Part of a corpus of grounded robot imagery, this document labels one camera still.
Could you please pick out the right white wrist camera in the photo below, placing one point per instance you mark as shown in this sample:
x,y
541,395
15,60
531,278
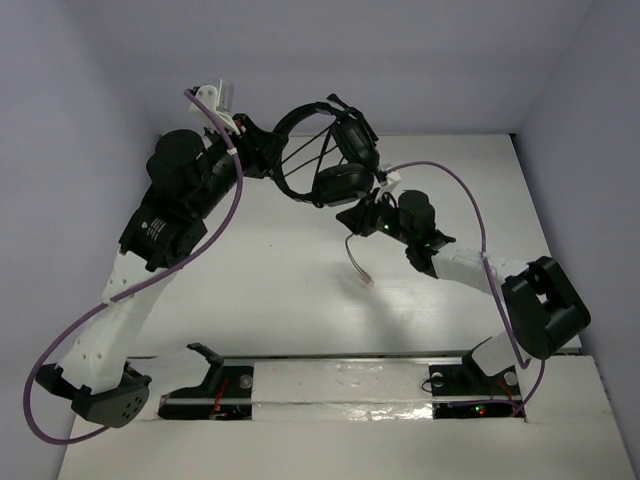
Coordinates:
x,y
390,180

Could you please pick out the silver foil covered panel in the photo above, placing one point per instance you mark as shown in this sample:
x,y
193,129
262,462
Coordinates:
x,y
340,390

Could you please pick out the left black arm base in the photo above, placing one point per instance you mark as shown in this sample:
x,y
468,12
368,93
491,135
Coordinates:
x,y
224,393

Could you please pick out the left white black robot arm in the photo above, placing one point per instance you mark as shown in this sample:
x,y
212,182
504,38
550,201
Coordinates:
x,y
190,174

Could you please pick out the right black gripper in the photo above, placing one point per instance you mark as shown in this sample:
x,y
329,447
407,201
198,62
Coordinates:
x,y
359,219

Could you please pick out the black over-ear headphones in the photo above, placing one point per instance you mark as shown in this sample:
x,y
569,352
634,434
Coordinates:
x,y
348,164

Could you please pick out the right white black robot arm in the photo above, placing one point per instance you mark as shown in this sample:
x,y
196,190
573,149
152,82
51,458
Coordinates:
x,y
540,307

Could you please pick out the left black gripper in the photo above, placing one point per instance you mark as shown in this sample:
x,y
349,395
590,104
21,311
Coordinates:
x,y
254,150

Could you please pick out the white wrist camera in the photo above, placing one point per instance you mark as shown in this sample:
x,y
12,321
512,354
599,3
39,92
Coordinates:
x,y
213,100
390,180

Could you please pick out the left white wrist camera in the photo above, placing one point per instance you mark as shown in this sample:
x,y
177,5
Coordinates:
x,y
213,100

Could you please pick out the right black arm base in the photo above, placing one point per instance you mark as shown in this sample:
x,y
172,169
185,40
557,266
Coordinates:
x,y
463,391

